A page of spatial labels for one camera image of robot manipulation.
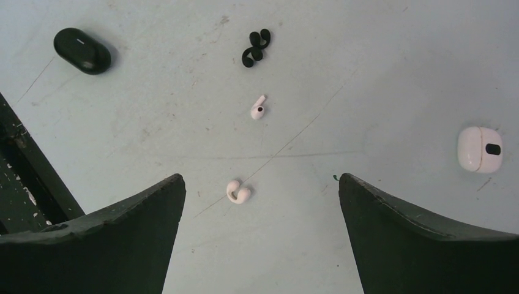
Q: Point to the black clip earbud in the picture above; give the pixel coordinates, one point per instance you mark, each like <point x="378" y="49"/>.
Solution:
<point x="260" y="39"/>
<point x="251" y="55"/>

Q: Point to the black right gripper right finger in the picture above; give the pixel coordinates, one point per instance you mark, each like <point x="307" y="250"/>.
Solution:
<point x="400" y="247"/>

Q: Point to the white stem earbud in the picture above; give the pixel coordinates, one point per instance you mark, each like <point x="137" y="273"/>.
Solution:
<point x="257" y="110"/>

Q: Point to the black oval charging case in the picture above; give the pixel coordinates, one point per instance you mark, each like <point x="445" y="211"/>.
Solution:
<point x="82" y="51"/>

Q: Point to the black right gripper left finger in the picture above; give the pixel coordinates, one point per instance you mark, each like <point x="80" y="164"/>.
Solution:
<point x="123" y="248"/>

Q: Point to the black clip earbud upper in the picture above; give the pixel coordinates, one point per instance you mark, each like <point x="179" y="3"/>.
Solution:
<point x="260" y="39"/>

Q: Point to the white clip earbud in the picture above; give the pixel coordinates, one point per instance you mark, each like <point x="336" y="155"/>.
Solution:
<point x="237" y="194"/>

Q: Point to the black clip earbud lower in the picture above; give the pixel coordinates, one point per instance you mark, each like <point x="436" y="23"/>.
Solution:
<point x="251" y="55"/>

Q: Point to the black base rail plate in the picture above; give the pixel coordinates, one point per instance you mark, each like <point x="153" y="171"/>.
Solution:
<point x="33" y="196"/>

